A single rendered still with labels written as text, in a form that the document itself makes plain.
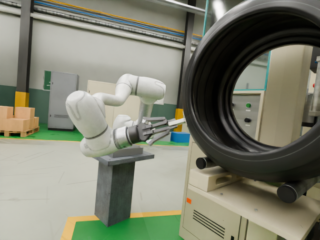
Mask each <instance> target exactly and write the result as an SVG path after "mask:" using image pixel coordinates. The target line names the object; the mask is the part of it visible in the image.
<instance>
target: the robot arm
mask: <svg viewBox="0 0 320 240"><path fill-rule="evenodd" d="M165 90H166V85H165V84H164V83H163V82H161V81H159V80H156V79H153V78H148V77H139V76H134V75H131V74H124V75H122V76H121V77H120V78H119V80H118V82H117V84H116V88H115V95H111V94H107V93H102V92H99V93H95V94H93V95H90V94H89V93H87V92H85V91H80V90H79V91H75V92H73V93H72V94H70V95H69V96H68V97H67V100H66V109H67V112H68V115H69V117H70V119H71V120H72V122H73V124H74V125H75V126H76V128H77V129H78V130H79V132H80V133H81V134H82V135H83V136H84V138H83V139H82V141H81V142H80V150H81V152H82V154H83V155H84V156H86V157H101V156H105V155H109V154H112V153H114V152H116V151H118V150H121V149H124V148H127V147H131V146H132V145H133V144H136V143H139V142H147V143H148V144H149V145H150V146H152V145H153V144H154V143H155V142H157V141H159V140H160V139H162V138H164V137H166V136H168V135H169V134H170V130H171V129H175V128H177V127H178V125H181V124H184V123H185V119H184V118H183V119H179V120H176V119H171V120H167V119H166V118H165V117H153V118H151V117H150V116H151V112H152V108H153V104H154V103H155V102H156V101H157V100H161V99H163V98H164V97H165ZM130 95H133V96H139V98H140V109H139V116H138V119H137V120H136V121H132V120H131V118H130V117H129V116H128V115H118V116H117V117H116V119H115V121H114V123H113V126H112V128H111V127H110V126H109V125H108V124H107V123H106V120H105V118H106V114H105V105H108V106H113V107H119V106H121V105H122V104H124V102H125V101H126V99H127V98H128V97H129V96H130ZM157 121H160V122H159V123H155V124H151V123H150V122H157ZM165 125H169V126H167V127H163V128H160V129H155V128H158V127H161V126H165ZM161 132H164V133H162V134H160V135H159V136H157V137H155V138H153V139H151V140H149V139H150V138H152V137H153V136H154V135H155V134H158V133H161Z"/></svg>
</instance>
